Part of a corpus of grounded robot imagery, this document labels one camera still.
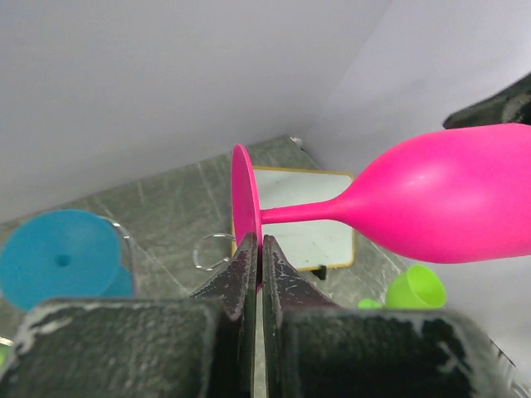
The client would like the blue plastic wine glass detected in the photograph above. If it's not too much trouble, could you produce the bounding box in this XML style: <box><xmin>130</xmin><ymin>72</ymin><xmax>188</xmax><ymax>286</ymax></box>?
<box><xmin>1</xmin><ymin>209</ymin><xmax>138</xmax><ymax>311</ymax></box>

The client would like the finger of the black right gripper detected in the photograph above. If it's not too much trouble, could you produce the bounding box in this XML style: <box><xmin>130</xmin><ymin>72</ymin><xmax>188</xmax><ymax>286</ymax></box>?
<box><xmin>442</xmin><ymin>74</ymin><xmax>530</xmax><ymax>129</ymax></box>

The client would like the yellow framed whiteboard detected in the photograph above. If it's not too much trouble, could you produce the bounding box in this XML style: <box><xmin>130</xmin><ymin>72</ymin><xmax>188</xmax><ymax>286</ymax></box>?
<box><xmin>231</xmin><ymin>161</ymin><xmax>356</xmax><ymax>271</ymax></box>

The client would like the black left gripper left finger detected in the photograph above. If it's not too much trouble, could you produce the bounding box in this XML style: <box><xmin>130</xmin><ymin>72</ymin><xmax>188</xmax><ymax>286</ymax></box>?
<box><xmin>1</xmin><ymin>233</ymin><xmax>258</xmax><ymax>397</ymax></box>

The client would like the green plastic wine glass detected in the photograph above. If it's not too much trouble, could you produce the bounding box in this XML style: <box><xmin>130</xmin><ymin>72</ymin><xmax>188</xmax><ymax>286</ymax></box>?
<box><xmin>0</xmin><ymin>344</ymin><xmax>10</xmax><ymax>369</ymax></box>

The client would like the chrome wine glass rack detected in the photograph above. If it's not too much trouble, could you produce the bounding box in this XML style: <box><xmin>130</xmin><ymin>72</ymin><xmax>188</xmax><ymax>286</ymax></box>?
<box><xmin>102</xmin><ymin>216</ymin><xmax>235</xmax><ymax>299</ymax></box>

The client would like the pink plastic wine glass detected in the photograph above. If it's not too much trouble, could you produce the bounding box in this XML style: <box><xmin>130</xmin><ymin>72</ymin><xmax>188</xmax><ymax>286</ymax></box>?
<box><xmin>231</xmin><ymin>123</ymin><xmax>531</xmax><ymax>291</ymax></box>

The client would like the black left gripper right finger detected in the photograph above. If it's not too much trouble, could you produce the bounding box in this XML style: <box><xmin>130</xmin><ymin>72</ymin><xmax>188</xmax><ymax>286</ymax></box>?
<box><xmin>262</xmin><ymin>235</ymin><xmax>511</xmax><ymax>397</ymax></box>

